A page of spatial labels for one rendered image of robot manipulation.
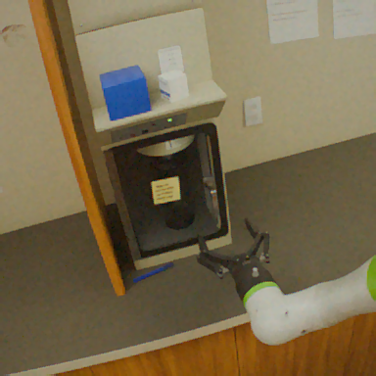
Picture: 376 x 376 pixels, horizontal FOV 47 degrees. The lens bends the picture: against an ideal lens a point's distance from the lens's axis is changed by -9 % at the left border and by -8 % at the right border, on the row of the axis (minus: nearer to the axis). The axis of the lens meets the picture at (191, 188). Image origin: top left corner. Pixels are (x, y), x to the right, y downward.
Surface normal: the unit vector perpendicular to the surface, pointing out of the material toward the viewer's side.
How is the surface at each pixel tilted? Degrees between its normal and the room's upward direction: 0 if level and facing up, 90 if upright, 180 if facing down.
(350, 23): 90
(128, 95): 90
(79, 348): 0
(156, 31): 90
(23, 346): 0
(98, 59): 90
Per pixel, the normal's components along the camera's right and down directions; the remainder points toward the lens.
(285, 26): 0.27, 0.53
